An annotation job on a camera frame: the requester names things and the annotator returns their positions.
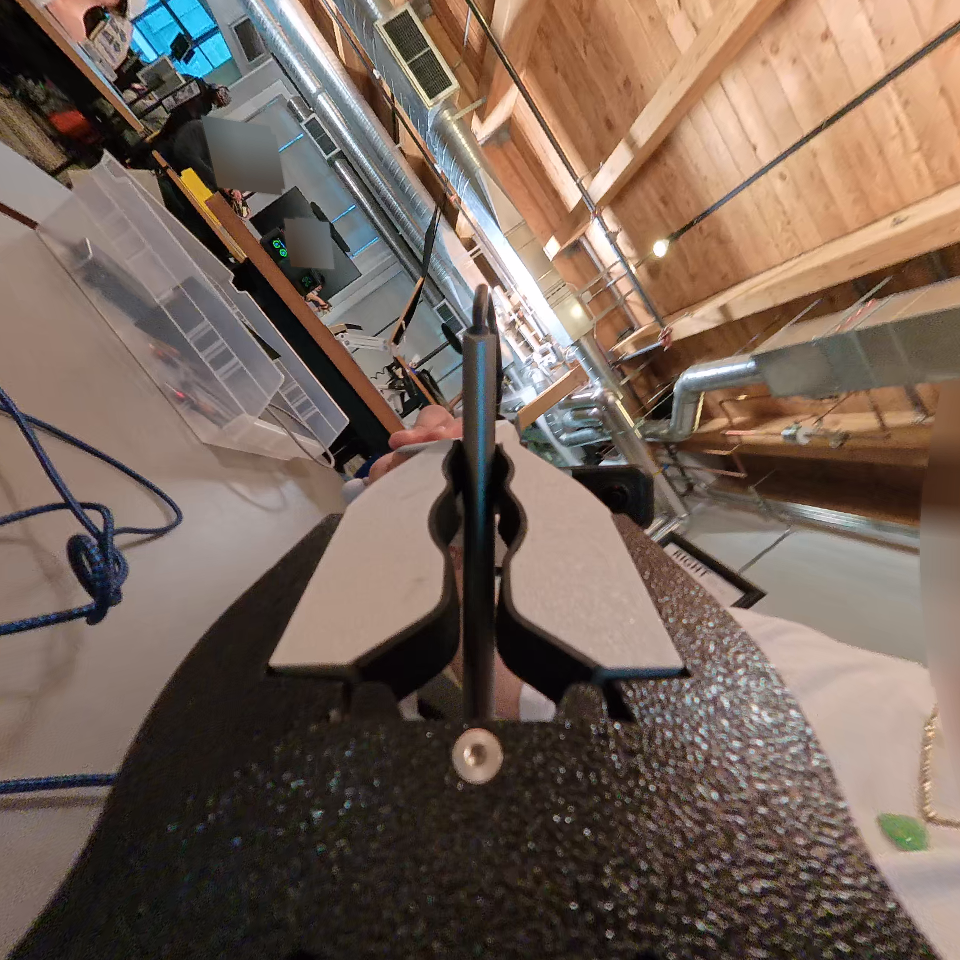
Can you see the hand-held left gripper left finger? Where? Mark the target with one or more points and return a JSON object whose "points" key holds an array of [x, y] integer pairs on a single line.
{"points": [[375, 585]]}

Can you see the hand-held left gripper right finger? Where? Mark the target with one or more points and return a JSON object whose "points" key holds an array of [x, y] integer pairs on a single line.
{"points": [[585, 585]]}

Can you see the black usb adapter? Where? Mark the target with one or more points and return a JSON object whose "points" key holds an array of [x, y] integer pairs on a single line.
{"points": [[478, 450]]}

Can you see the clear plastic bin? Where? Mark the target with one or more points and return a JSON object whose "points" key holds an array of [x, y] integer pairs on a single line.
{"points": [[187, 337]]}

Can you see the person's right hand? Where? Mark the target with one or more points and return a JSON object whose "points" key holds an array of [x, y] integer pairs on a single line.
{"points": [[427, 431]]}

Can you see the black white marker sign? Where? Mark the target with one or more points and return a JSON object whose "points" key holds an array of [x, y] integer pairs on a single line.
{"points": [[712, 577]]}

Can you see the grey desk with wood edge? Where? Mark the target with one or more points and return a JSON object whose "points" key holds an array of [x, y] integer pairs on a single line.
{"points": [[300, 300]]}

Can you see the black battery charger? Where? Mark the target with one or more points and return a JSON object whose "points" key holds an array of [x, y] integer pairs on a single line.
{"points": [[277, 246]]}

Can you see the black monitor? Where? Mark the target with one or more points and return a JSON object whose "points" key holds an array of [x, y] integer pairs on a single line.
{"points": [[300, 210]]}

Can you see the green pendant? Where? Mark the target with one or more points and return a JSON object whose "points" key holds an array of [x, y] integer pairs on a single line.
{"points": [[904, 832]]}

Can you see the silver ceiling duct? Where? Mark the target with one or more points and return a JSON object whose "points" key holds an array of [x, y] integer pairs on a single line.
{"points": [[390, 150]]}

